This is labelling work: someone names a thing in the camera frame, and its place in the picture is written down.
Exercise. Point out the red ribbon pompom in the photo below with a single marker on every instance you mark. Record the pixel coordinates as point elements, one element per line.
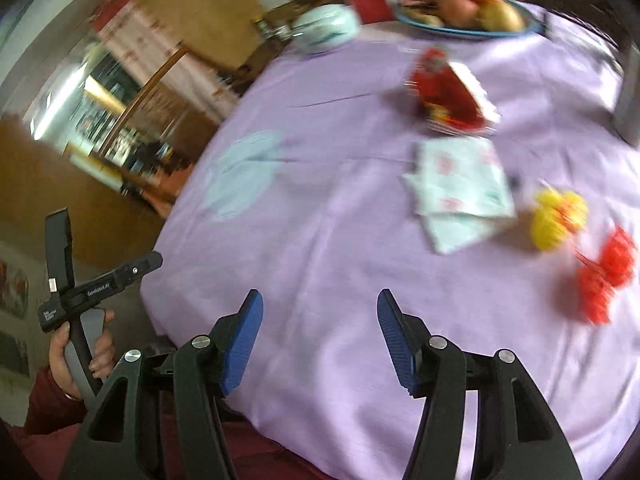
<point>598,281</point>

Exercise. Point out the purple tablecloth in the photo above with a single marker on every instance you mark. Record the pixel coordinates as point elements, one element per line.
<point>303,196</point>

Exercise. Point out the floral paper napkins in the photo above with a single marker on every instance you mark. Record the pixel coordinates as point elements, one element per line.
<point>462,193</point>

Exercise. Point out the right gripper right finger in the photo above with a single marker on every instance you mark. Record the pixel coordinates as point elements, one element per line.
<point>403,335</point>

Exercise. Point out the wooden armchair left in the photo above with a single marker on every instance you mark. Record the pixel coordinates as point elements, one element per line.
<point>156,105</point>

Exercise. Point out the blue fruit plate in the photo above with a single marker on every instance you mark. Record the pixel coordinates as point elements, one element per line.
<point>423,14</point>

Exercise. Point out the pink floral curtain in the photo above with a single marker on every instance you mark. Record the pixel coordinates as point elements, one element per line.
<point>142,45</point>

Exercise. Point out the white ceramic lidded jar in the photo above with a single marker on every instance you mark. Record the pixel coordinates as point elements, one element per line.
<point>325,28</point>

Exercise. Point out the yellow-green apple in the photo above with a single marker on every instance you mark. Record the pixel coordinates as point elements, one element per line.
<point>500,16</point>

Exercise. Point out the yellow ribbon pompom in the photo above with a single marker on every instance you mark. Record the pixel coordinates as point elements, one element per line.
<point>557,217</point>

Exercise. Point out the red patterned cellophane wrapper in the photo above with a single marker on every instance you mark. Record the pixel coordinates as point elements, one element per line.
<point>452,99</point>

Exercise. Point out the red apple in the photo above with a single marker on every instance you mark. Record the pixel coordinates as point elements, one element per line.
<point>458,13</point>

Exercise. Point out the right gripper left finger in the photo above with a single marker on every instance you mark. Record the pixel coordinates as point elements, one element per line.
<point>237,336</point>

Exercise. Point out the steel thermos bottle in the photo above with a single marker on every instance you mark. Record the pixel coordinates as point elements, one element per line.
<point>626,115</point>

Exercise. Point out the person left hand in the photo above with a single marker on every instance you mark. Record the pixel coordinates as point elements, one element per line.
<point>68,372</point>

